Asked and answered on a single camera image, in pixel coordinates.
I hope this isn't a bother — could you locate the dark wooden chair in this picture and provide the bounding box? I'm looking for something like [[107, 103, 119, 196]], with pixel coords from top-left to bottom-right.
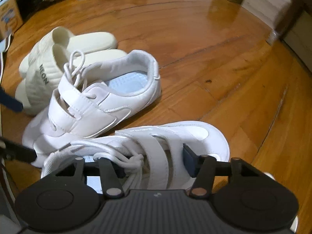
[[270, 0, 312, 39]]

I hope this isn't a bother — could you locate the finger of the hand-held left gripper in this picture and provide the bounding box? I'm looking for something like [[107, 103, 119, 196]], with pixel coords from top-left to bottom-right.
[[0, 85, 24, 113], [0, 136, 37, 168]]

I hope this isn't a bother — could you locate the white strap sneaker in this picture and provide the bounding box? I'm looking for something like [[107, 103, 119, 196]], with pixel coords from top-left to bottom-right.
[[40, 121, 231, 193], [22, 50, 162, 168]]

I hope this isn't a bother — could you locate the black printed bag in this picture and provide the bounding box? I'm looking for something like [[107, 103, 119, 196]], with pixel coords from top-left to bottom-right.
[[15, 0, 81, 22]]

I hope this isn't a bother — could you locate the printed cardboard box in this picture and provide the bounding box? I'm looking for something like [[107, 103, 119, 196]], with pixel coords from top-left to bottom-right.
[[0, 0, 24, 39]]

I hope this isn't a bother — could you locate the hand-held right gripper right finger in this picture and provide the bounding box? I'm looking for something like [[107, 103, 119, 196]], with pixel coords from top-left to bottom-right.
[[182, 144, 266, 198]]

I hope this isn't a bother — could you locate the cream quilted slide sandal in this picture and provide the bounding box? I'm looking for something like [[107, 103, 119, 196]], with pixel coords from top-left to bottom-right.
[[18, 26, 118, 78], [15, 49, 128, 116]]

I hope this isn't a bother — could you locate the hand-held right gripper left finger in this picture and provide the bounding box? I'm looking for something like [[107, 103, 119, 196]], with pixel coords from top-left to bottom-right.
[[56, 157, 126, 198]]

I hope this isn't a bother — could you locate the beige cabinet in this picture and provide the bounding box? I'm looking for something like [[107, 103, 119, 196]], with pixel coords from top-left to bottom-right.
[[241, 0, 312, 66]]

